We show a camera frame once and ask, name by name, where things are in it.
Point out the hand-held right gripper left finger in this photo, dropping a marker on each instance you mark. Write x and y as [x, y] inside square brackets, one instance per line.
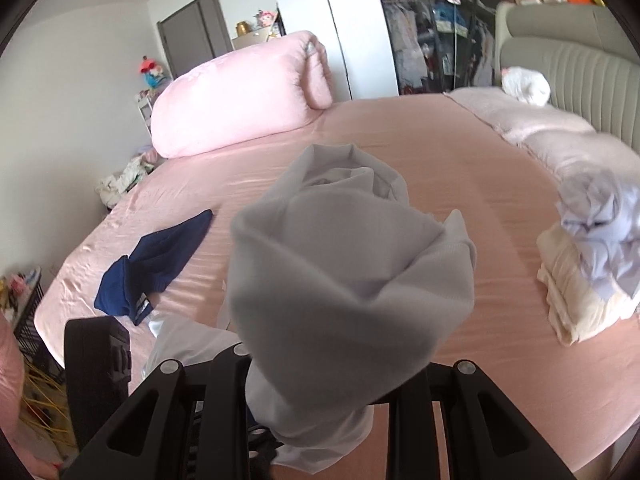
[227, 390]

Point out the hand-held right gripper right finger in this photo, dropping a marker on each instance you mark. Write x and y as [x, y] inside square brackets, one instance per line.
[410, 435]

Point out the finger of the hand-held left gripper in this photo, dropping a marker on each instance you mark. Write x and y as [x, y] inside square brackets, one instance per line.
[262, 445]

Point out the light blue shirt navy trim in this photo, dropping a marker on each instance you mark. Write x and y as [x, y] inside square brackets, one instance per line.
[340, 270]

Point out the cream garment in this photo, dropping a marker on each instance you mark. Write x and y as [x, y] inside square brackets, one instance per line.
[575, 300]

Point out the heap of white clothes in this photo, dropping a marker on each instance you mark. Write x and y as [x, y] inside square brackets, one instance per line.
[125, 180]

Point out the pink cushion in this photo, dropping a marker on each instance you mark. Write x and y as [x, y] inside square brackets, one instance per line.
[10, 375]

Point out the bed with pink sheet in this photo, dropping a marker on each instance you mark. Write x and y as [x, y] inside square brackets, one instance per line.
[500, 385]

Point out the pile of small toys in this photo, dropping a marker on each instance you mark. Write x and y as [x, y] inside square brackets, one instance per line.
[15, 282]

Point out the navy blue garment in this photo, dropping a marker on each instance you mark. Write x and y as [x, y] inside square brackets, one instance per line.
[150, 265]

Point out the lavender crumpled garment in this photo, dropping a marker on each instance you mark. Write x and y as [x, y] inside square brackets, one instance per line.
[600, 215]

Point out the large pink pillow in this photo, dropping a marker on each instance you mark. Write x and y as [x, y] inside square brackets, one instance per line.
[235, 95]

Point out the red and blue toy figure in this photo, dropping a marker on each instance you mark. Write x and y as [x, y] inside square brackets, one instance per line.
[152, 74]

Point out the pale pink quilt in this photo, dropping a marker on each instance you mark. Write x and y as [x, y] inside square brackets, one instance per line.
[550, 135]

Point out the grey door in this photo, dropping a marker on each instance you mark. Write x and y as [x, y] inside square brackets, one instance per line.
[195, 35]

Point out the gold vase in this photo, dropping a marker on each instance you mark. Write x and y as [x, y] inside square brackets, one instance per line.
[243, 27]

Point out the pink doll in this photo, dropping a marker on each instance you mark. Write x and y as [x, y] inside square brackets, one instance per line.
[266, 17]

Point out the dark glass wardrobe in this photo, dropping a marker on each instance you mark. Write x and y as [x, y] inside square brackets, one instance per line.
[425, 35]

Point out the grey-green padded headboard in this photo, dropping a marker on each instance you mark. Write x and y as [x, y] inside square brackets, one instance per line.
[585, 65]

